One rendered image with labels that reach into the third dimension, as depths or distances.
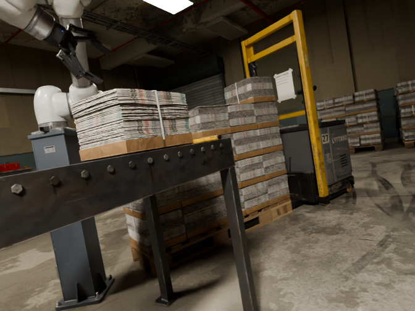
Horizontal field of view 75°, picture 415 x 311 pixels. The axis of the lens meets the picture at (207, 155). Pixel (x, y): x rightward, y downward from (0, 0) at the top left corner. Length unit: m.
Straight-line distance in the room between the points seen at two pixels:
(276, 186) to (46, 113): 1.88
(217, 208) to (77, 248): 0.97
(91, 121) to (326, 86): 7.64
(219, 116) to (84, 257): 1.34
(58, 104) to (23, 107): 7.00
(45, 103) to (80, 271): 0.98
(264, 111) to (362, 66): 5.99
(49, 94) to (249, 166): 1.53
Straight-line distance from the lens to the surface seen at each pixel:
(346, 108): 6.60
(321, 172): 2.76
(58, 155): 1.73
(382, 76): 8.24
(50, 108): 1.78
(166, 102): 1.13
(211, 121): 2.10
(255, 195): 2.35
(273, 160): 2.51
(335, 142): 3.08
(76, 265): 1.83
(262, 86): 2.56
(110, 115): 1.00
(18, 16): 1.04
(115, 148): 0.99
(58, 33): 1.07
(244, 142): 2.28
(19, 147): 8.52
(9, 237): 0.59
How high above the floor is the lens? 0.80
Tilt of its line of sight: 3 degrees down
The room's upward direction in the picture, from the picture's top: 10 degrees counter-clockwise
